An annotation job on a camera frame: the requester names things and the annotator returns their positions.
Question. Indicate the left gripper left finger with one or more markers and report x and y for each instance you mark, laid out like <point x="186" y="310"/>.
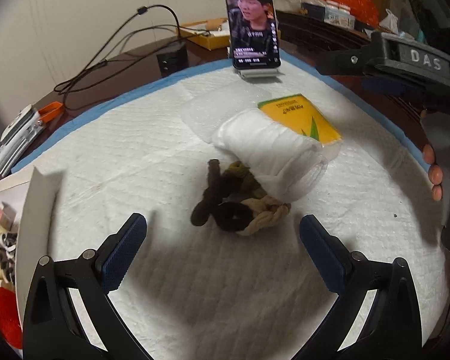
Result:
<point x="51" y="326"/>

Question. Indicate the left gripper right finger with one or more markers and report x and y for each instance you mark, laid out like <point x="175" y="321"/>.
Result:
<point x="393" y="327"/>

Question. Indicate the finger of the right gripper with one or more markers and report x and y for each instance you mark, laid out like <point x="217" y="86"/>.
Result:
<point x="347" y="62"/>

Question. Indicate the red plush apple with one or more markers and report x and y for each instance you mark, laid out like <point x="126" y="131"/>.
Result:
<point x="10" y="327"/>

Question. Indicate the yellow tissue pack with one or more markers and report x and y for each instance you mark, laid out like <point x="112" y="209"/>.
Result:
<point x="300" y="115"/>

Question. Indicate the camo patterned cloth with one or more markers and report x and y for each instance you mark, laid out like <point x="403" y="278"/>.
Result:
<point x="8" y="249"/>

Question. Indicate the person's right hand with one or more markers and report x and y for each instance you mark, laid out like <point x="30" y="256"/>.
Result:
<point x="435" y="174"/>

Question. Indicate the medicine box with bottles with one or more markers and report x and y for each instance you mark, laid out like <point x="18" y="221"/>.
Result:
<point x="331" y="13"/>

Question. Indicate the blue underpad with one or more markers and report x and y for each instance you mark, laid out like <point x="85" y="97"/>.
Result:
<point x="97" y="111"/>

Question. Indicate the orange plastic bag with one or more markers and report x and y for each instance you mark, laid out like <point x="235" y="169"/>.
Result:
<point x="363" y="10"/>

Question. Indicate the smartphone on stand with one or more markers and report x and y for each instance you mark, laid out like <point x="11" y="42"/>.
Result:
<point x="254" y="38"/>

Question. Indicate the white rolled cloth glove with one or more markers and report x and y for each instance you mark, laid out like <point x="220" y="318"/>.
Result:
<point x="286" y="164"/>

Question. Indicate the white shallow tray box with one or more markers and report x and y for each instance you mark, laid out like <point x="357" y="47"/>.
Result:
<point x="29" y="196"/>

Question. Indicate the yellow cardboard box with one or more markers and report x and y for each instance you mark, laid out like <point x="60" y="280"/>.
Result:
<point x="211" y="34"/>

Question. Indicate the small clear foam pad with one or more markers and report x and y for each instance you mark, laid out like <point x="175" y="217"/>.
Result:
<point x="205" y="113"/>

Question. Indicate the white quilted pad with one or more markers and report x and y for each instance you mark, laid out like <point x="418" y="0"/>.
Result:
<point x="222" y="273"/>

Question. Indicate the black power adapter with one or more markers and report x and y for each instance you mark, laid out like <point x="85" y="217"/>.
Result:
<point x="173" y="58"/>

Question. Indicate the white device stack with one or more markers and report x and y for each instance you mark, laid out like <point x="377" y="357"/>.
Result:
<point x="17" y="136"/>

